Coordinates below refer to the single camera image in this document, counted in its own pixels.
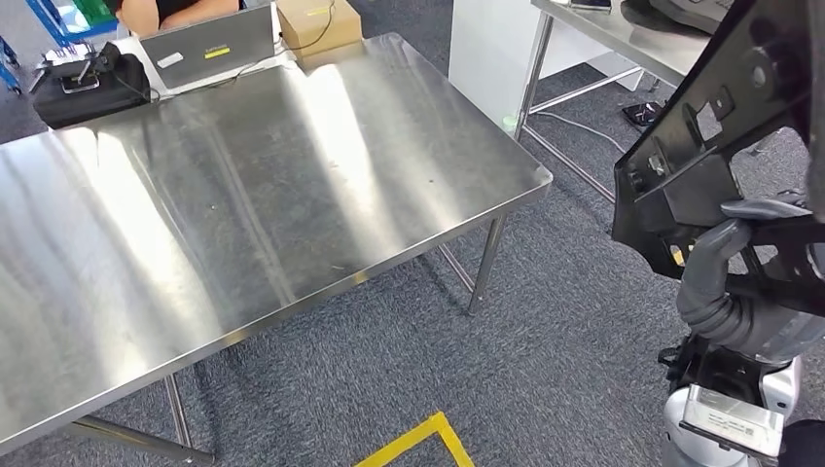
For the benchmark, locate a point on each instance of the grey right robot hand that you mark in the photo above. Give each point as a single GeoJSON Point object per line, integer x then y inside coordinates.
{"type": "Point", "coordinates": [709, 303]}

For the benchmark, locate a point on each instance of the black plastic plate bracket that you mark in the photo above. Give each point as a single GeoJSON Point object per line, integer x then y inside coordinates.
{"type": "Point", "coordinates": [696, 129]}

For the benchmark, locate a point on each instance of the stainless steel workbench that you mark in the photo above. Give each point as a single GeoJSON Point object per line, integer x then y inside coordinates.
{"type": "Point", "coordinates": [258, 193]}

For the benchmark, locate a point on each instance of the blue metal shelf rack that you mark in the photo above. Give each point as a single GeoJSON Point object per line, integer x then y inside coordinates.
{"type": "Point", "coordinates": [45, 16]}

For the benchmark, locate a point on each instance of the black power adapter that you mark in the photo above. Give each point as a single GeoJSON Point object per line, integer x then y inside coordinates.
{"type": "Point", "coordinates": [641, 115]}

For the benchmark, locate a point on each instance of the stainless steel table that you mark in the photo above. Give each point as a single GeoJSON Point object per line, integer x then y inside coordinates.
{"type": "Point", "coordinates": [619, 39]}

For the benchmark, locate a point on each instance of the black carry bag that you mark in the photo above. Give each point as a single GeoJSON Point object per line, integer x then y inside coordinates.
{"type": "Point", "coordinates": [96, 100]}
{"type": "Point", "coordinates": [677, 16]}

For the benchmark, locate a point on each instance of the yellow floor tape square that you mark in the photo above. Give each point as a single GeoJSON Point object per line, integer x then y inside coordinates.
{"type": "Point", "coordinates": [419, 438]}

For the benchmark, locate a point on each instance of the dark flat device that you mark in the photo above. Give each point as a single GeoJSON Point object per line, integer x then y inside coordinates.
{"type": "Point", "coordinates": [590, 5]}

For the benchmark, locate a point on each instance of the white partition panel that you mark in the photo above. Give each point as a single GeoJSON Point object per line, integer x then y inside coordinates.
{"type": "Point", "coordinates": [483, 51]}

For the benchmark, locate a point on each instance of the brown cardboard box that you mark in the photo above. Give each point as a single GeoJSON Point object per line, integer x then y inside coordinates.
{"type": "Point", "coordinates": [316, 29]}

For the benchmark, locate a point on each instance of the grey laptop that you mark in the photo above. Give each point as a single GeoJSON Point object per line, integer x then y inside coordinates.
{"type": "Point", "coordinates": [213, 51]}

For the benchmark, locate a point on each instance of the person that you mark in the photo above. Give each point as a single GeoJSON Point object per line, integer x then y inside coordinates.
{"type": "Point", "coordinates": [138, 16]}

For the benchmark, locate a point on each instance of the black remote controller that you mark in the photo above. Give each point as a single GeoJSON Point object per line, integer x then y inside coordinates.
{"type": "Point", "coordinates": [77, 74]}

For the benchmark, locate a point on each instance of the green box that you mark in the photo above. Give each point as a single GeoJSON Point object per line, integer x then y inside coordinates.
{"type": "Point", "coordinates": [93, 11]}

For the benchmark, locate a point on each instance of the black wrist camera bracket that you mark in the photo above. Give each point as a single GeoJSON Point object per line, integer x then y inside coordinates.
{"type": "Point", "coordinates": [702, 367]}

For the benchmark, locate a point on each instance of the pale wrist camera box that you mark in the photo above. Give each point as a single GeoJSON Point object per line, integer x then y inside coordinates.
{"type": "Point", "coordinates": [728, 419]}

